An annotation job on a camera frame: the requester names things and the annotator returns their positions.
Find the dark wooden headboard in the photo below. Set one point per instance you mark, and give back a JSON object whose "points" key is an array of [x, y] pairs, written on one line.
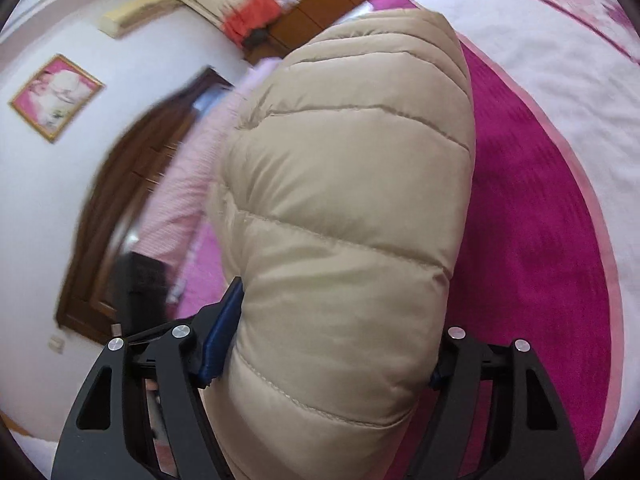
{"points": [[125, 170]]}

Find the dark object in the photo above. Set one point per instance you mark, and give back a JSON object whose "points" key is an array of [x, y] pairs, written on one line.
{"points": [[142, 285]]}

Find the pink striped quilt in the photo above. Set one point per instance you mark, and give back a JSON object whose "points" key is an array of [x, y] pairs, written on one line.
{"points": [[190, 175]]}

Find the white wall socket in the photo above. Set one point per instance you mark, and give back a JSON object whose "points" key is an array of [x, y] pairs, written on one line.
{"points": [[56, 343]]}

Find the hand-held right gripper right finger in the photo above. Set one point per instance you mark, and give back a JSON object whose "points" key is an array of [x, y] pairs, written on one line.
{"points": [[450, 360]]}

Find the brown wooden cabinet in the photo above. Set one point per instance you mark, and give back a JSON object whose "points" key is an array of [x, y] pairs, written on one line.
{"points": [[320, 5]]}

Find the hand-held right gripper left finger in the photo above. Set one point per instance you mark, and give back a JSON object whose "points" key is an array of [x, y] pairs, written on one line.
{"points": [[220, 340]]}

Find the wall air conditioner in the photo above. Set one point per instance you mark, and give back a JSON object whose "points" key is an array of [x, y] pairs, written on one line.
{"points": [[135, 12]]}

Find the beige puffer jacket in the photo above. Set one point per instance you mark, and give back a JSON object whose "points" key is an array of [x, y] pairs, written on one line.
{"points": [[340, 210]]}

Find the magenta and white blanket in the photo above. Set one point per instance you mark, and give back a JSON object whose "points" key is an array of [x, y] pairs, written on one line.
{"points": [[525, 210]]}

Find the gold framed pink picture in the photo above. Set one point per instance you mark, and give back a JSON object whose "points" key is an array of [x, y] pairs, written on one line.
{"points": [[57, 95]]}

